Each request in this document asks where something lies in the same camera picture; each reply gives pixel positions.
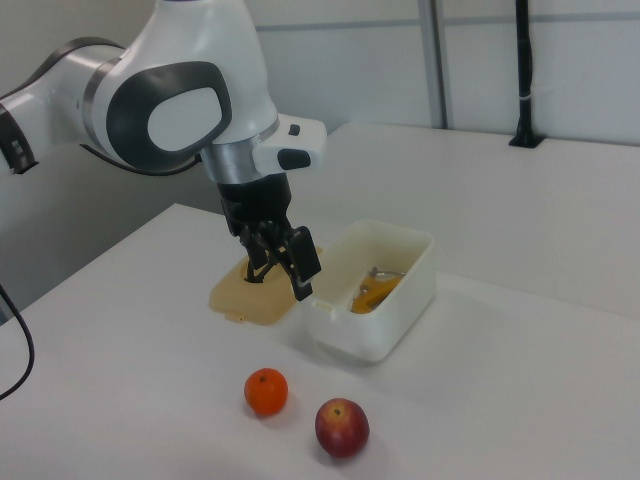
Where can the beige plastic box lid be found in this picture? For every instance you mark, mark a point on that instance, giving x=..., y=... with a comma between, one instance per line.
x=250, y=305

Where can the orange toy fruit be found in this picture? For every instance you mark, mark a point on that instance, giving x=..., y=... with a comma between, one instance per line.
x=266, y=392

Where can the black camera stand pole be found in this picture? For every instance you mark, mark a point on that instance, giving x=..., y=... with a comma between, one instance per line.
x=524, y=75

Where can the bagged yellow C-clamp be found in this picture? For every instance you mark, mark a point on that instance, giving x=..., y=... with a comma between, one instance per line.
x=372, y=300

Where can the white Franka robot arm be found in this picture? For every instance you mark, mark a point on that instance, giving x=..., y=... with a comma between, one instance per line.
x=200, y=50

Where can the white plastic container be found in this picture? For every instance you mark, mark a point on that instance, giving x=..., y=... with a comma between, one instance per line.
x=380, y=330

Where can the red toy apple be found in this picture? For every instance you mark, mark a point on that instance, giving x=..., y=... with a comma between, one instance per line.
x=342, y=430

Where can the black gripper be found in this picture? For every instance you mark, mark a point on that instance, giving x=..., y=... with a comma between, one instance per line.
x=255, y=202

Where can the grey partition post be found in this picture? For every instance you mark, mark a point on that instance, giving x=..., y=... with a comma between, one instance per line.
x=439, y=65

